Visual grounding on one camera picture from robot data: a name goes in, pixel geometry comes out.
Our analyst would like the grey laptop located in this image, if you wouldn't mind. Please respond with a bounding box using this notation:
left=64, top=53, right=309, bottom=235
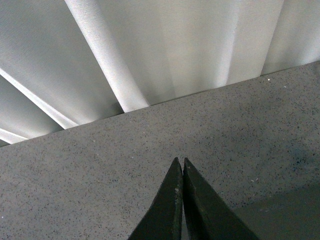
left=234, top=183, right=320, bottom=240

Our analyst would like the white curtain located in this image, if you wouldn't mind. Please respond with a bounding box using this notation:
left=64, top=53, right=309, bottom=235
left=0, top=0, right=320, bottom=146

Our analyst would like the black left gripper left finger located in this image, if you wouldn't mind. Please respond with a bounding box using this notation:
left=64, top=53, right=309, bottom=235
left=129, top=157, right=183, bottom=240

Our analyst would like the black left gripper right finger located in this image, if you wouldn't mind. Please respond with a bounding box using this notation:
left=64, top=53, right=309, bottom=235
left=183, top=158, right=259, bottom=240

